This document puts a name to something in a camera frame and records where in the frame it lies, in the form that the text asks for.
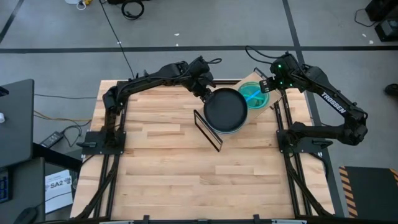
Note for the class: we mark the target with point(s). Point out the black equipment case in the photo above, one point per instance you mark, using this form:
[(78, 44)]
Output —
[(385, 9)]

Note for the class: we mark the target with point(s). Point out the white printed paper sheet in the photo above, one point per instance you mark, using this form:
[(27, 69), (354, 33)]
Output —
[(57, 193)]

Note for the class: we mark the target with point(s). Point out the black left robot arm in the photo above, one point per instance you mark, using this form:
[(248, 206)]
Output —
[(149, 81)]

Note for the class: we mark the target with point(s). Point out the black power adapter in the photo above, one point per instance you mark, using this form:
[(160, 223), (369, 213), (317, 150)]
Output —
[(51, 140)]

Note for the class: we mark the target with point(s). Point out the teal plate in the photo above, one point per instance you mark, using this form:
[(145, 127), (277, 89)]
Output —
[(259, 101)]

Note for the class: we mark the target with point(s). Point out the dark desk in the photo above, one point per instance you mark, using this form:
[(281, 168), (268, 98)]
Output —
[(15, 124)]

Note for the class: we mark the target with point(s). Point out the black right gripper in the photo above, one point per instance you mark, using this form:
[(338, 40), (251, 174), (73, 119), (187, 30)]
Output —
[(269, 85)]

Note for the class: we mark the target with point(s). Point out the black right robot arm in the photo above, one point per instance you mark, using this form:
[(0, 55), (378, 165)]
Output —
[(334, 104)]

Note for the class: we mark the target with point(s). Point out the black frame wooden shelf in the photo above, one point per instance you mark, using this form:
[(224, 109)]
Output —
[(264, 112)]

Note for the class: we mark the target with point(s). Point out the black computer mouse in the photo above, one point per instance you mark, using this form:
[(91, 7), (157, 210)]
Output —
[(26, 216)]

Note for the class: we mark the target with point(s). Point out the white cup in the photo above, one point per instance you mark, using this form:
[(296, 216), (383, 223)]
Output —
[(1, 117)]

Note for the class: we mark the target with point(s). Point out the black hazard striped mat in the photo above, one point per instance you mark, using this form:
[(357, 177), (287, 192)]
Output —
[(370, 193)]

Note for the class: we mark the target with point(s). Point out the grey cabinet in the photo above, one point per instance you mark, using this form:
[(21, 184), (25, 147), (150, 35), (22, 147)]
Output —
[(28, 186)]

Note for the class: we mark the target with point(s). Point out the large black plate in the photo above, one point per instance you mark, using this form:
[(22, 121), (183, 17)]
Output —
[(225, 110)]

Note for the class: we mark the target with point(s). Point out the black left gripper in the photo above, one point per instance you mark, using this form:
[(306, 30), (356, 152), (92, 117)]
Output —
[(200, 84)]

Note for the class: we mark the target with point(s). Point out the person's shoe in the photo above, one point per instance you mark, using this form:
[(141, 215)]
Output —
[(391, 89)]

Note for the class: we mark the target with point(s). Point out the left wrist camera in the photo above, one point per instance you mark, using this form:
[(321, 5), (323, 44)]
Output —
[(200, 65)]

